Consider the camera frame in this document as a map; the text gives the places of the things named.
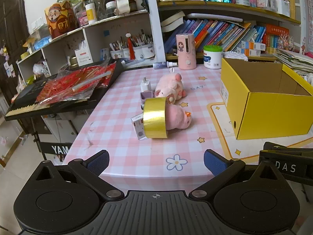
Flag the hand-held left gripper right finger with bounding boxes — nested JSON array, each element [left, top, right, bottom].
[[189, 149, 279, 200]]

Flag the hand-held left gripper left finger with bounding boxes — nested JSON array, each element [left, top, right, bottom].
[[34, 150, 125, 201]]

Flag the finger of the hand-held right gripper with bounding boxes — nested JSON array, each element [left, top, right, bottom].
[[263, 142, 313, 152]]

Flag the yellow cardboard box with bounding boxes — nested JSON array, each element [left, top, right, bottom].
[[221, 57, 313, 140]]

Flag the white staple box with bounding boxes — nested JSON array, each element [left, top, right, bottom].
[[131, 114, 147, 140]]

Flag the pink plush with orange beak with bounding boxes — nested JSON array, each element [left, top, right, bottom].
[[165, 104, 192, 131]]

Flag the gold tape roll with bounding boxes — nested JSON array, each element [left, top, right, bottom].
[[143, 97, 168, 139]]

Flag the small purple container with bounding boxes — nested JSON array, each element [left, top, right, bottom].
[[140, 92, 154, 104]]

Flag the pink pig plush toy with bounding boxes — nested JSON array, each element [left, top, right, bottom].
[[155, 73, 187, 104]]

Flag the white wall charger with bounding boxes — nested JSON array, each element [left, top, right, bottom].
[[140, 77, 152, 92]]

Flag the pink checked tablecloth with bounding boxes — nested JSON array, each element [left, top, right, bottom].
[[62, 65, 313, 196]]

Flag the black keyboard stand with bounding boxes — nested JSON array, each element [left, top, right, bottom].
[[32, 116, 71, 162]]

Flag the grey flat stick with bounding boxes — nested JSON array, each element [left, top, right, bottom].
[[72, 71, 112, 91]]

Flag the red decorations in plastic bags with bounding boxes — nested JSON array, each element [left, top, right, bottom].
[[35, 62, 116, 106]]

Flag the pile of paper booklets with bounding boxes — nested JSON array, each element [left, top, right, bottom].
[[271, 48, 313, 79]]

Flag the black electronic keyboard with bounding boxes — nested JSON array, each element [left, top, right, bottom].
[[5, 60, 124, 121]]

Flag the white and orange small boxes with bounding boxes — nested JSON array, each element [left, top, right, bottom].
[[241, 41, 266, 57]]

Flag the white jar with green lid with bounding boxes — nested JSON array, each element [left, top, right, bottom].
[[203, 45, 223, 69]]

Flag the white tissue pack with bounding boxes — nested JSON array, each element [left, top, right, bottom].
[[224, 51, 248, 61]]

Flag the spiky coral ornament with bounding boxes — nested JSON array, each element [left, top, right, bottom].
[[276, 33, 295, 49]]

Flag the white straw box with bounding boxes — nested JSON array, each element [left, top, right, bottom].
[[75, 40, 93, 66]]

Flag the white plastic bag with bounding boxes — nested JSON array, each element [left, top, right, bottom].
[[33, 60, 50, 76]]

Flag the dark blue spray bottle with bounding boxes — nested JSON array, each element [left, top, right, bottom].
[[153, 61, 178, 70]]

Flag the pink cylindrical desk device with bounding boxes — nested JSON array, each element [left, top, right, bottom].
[[176, 33, 196, 70]]

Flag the red boxed book set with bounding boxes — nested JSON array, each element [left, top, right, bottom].
[[265, 24, 289, 54]]

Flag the red tassel ornament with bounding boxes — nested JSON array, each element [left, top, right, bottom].
[[125, 32, 136, 60]]

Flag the bunch of pens and brushes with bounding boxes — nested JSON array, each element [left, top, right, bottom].
[[110, 29, 153, 51]]

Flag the row of leaning colourful books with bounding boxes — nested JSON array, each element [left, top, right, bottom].
[[164, 18, 267, 54]]

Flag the white shelf unit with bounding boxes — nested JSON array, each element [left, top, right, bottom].
[[16, 10, 157, 84]]

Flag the blue packets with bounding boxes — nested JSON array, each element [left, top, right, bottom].
[[33, 38, 53, 51]]

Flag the white pen holder with markers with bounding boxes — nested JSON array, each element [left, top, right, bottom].
[[275, 0, 291, 17]]

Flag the pink packet box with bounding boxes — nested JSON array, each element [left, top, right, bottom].
[[76, 11, 88, 27]]

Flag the yellow wooden bookshelf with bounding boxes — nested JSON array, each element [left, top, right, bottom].
[[147, 0, 304, 63]]

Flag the stack of thick books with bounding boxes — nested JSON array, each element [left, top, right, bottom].
[[160, 11, 186, 33]]

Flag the grey laptop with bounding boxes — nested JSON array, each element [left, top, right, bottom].
[[187, 12, 244, 22]]

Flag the red and gold figure lantern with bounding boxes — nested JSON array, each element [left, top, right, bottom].
[[44, 1, 76, 40]]

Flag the dark wooden door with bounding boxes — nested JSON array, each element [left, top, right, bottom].
[[0, 0, 30, 103]]

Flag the white bottle with yellow label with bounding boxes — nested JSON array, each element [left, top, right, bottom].
[[85, 3, 98, 25]]

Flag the white wall switch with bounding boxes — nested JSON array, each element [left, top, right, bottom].
[[31, 17, 48, 30]]

